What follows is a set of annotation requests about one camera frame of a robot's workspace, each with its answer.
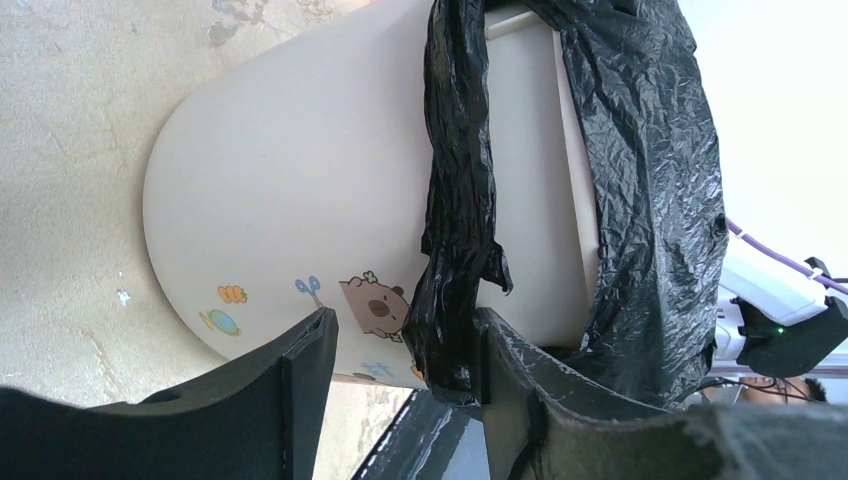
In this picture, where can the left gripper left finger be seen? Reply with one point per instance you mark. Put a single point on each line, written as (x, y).
(258, 416)

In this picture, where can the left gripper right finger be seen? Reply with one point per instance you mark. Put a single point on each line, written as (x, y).
(543, 420)

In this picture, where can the black plastic trash bag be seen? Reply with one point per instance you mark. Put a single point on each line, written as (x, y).
(653, 154)

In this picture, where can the beige round trash bin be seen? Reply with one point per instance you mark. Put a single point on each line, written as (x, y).
(299, 179)

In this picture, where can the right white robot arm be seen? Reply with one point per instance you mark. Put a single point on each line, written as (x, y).
(778, 317)

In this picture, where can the person in background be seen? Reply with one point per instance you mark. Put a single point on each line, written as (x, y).
(764, 390)

